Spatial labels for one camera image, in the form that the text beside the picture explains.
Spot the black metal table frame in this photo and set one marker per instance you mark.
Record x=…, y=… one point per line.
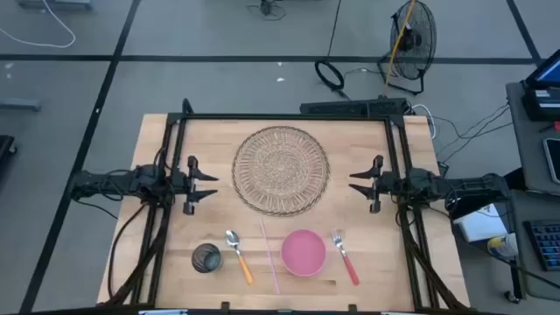
x=280, y=116

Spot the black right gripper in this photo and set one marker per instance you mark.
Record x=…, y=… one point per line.
x=387, y=184

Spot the pink drinking straw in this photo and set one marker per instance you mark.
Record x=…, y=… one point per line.
x=269, y=256

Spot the grey side table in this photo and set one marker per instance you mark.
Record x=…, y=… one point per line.
x=527, y=144

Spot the dark faceted glass tumbler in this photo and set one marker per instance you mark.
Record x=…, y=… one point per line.
x=206, y=258

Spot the white-edged tablet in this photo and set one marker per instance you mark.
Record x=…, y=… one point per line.
x=553, y=159

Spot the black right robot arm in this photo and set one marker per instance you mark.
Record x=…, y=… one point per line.
x=455, y=188

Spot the black floor fan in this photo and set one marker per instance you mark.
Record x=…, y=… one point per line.
x=415, y=44

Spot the grey equipment base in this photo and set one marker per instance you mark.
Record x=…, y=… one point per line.
x=54, y=3

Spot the black power strip box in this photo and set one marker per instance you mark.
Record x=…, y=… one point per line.
x=350, y=107

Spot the grey keyboard desk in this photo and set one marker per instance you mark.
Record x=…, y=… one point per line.
x=525, y=262

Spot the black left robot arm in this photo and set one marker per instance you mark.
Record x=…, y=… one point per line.
x=114, y=184

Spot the black desktop device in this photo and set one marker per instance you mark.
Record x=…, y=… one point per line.
x=542, y=102

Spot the grey floor foot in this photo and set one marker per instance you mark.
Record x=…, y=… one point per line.
x=19, y=104

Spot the white box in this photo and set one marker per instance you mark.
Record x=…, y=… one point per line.
x=479, y=223

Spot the round woven placemat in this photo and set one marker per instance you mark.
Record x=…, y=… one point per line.
x=280, y=170

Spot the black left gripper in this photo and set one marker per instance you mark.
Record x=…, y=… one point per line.
x=179, y=183

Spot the pink bowl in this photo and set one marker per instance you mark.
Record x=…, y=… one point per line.
x=303, y=253

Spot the white and yellow bottle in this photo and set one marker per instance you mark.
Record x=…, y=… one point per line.
x=502, y=246

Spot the laptop with blue screen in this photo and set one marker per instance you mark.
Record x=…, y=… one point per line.
x=549, y=72

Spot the black keyboard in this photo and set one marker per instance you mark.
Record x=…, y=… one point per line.
x=547, y=245

